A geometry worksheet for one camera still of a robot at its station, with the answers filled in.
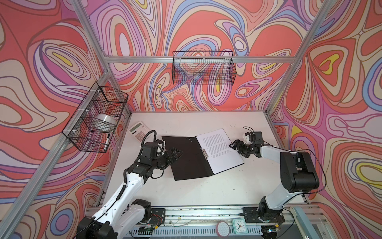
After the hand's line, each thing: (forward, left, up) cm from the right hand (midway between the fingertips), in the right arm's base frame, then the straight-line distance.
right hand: (234, 151), depth 96 cm
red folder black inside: (-6, +28, -2) cm, 29 cm away
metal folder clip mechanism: (-1, +20, -1) cm, 20 cm away
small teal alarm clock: (-41, +6, +1) cm, 41 cm away
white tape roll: (+3, +70, +32) cm, 77 cm away
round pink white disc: (-42, +15, +4) cm, 45 cm away
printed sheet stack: (-3, +9, -1) cm, 9 cm away
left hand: (-10, +35, +14) cm, 39 cm away
